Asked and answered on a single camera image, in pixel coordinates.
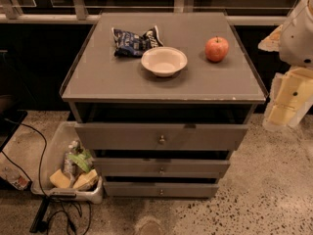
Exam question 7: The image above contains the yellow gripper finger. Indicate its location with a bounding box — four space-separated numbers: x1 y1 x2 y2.
258 25 283 52
263 67 313 130

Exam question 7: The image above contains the grey drawer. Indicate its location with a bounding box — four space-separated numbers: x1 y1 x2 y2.
104 182 218 198
94 158 230 178
74 123 247 151

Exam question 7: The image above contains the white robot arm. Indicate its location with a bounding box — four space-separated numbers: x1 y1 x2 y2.
258 0 313 131

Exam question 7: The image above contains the grey drawer cabinet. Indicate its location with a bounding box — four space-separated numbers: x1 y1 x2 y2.
61 13 266 186

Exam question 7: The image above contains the grey top drawer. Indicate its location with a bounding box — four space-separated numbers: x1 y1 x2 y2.
74 123 247 151

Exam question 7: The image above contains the grey bottom drawer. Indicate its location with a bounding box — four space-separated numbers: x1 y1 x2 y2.
104 182 218 198

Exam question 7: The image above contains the red apple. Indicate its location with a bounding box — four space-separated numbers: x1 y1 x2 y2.
204 36 229 63

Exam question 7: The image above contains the white paper bowl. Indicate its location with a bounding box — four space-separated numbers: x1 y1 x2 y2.
141 47 188 77

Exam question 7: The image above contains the blue chip bag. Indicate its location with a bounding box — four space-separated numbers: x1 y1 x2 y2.
112 25 163 58

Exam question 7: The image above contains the yellow sponge right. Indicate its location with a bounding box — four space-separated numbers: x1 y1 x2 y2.
72 169 99 191

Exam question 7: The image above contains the yellow sponge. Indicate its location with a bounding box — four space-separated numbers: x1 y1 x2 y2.
72 169 99 191
50 169 70 188

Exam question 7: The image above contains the green snack bag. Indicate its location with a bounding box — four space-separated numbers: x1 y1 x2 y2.
68 150 92 173

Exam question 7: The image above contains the clear plastic bottle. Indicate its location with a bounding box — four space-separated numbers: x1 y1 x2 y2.
64 140 80 175

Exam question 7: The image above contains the clear plastic bin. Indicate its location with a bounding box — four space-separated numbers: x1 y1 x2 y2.
31 121 104 204

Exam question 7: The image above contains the yellow sponge left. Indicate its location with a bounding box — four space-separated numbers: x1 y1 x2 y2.
50 169 70 188

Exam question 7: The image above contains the metal railing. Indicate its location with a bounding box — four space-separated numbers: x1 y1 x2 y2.
0 0 300 25

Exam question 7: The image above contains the black power strip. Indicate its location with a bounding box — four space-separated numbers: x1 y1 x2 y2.
29 197 50 233

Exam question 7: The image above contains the plastic bottle on floor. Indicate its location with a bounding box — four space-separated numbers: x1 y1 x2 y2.
2 166 29 191

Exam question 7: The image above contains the black cable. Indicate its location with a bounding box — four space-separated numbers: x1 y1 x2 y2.
0 117 93 235

